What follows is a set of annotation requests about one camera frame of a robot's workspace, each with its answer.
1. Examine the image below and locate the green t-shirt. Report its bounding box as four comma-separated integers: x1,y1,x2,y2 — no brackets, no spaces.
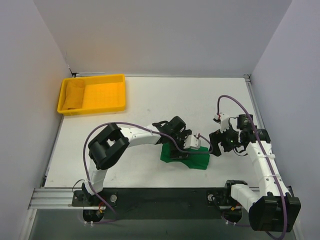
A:
160,143,210,170

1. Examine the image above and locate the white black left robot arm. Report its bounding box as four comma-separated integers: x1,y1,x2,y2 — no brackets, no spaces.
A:
81,116,200,206

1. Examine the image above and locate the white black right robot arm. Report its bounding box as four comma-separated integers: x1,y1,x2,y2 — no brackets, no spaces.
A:
209,113,301,233

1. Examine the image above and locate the yellow plastic bin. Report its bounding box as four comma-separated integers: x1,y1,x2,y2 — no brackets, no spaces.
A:
57,74,126,116

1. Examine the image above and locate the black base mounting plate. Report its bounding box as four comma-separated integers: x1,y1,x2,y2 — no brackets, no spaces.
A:
71,187,243,223

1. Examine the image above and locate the rolled yellow t-shirt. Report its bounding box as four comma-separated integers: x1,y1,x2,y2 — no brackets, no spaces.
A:
62,79,85,111

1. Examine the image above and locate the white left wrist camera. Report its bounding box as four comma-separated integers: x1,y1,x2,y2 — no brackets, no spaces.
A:
183,134,201,150

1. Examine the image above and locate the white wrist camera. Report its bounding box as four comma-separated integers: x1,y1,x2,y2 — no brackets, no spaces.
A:
183,134,201,150
213,112,236,133

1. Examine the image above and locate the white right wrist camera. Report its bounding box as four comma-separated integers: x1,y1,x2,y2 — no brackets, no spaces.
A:
213,112,236,133

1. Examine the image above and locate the aluminium right side rail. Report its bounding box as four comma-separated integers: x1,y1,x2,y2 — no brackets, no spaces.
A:
243,74,266,129

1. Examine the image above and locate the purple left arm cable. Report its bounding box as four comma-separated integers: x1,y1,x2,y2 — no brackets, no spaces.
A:
83,121,215,224

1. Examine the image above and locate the aluminium front frame rail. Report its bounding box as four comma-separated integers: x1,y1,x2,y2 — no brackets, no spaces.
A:
27,186,297,210

